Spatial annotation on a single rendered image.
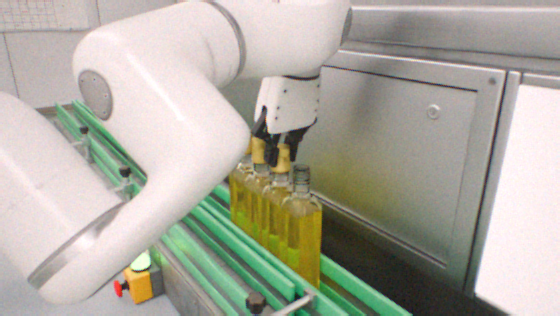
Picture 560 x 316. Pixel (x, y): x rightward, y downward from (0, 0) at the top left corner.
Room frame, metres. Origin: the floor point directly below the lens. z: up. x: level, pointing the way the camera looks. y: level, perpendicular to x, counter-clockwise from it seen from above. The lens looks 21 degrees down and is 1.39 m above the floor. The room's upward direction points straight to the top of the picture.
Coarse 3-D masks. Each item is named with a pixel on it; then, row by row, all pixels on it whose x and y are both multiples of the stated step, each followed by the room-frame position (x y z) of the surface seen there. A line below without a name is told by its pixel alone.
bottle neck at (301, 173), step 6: (294, 168) 0.60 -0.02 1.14; (300, 168) 0.62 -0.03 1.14; (306, 168) 0.61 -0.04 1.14; (294, 174) 0.60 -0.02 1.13; (300, 174) 0.59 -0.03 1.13; (306, 174) 0.59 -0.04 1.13; (294, 180) 0.60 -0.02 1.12; (300, 180) 0.59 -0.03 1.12; (306, 180) 0.59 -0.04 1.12; (294, 186) 0.60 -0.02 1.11; (300, 186) 0.59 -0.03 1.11; (306, 186) 0.60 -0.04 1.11; (294, 192) 0.60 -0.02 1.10; (300, 192) 0.59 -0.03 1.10; (306, 192) 0.60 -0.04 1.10
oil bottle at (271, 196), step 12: (264, 192) 0.65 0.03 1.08; (276, 192) 0.63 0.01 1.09; (288, 192) 0.63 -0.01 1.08; (264, 204) 0.65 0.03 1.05; (276, 204) 0.62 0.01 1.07; (264, 216) 0.65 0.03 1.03; (276, 216) 0.62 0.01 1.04; (264, 228) 0.65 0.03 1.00; (276, 228) 0.62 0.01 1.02; (264, 240) 0.65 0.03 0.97; (276, 240) 0.62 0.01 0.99; (276, 252) 0.62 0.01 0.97
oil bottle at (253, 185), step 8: (248, 176) 0.69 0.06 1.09; (256, 176) 0.68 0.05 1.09; (264, 176) 0.68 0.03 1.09; (248, 184) 0.69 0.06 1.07; (256, 184) 0.67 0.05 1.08; (264, 184) 0.67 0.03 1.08; (248, 192) 0.68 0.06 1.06; (256, 192) 0.66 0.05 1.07; (248, 200) 0.69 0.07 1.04; (256, 200) 0.66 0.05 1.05; (248, 208) 0.69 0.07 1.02; (256, 208) 0.66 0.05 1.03; (248, 216) 0.69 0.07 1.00; (256, 216) 0.66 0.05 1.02; (248, 224) 0.69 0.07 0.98; (256, 224) 0.66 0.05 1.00; (248, 232) 0.69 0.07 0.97; (256, 232) 0.66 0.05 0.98; (256, 240) 0.67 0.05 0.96
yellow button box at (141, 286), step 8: (152, 264) 0.77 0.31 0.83; (128, 272) 0.74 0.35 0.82; (144, 272) 0.74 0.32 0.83; (152, 272) 0.75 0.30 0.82; (160, 272) 0.76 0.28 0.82; (128, 280) 0.73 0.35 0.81; (136, 280) 0.72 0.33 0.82; (144, 280) 0.73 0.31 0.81; (152, 280) 0.74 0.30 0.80; (160, 280) 0.76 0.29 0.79; (128, 288) 0.73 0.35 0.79; (136, 288) 0.72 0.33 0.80; (144, 288) 0.73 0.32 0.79; (152, 288) 0.75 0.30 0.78; (160, 288) 0.75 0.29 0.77; (136, 296) 0.72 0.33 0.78; (144, 296) 0.73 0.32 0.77; (152, 296) 0.74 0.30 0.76
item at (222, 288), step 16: (64, 112) 1.67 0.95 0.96; (96, 144) 1.23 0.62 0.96; (96, 160) 1.26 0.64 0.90; (112, 160) 1.09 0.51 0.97; (112, 176) 1.10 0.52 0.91; (176, 224) 0.72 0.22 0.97; (176, 240) 0.72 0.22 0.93; (192, 240) 0.66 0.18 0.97; (192, 256) 0.65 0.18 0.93; (208, 256) 0.61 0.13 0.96; (192, 272) 0.66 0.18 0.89; (208, 272) 0.60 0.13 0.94; (224, 272) 0.56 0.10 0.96; (208, 288) 0.60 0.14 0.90; (224, 288) 0.55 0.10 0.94; (240, 288) 0.52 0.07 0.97; (224, 304) 0.55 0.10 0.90; (240, 304) 0.51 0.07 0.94
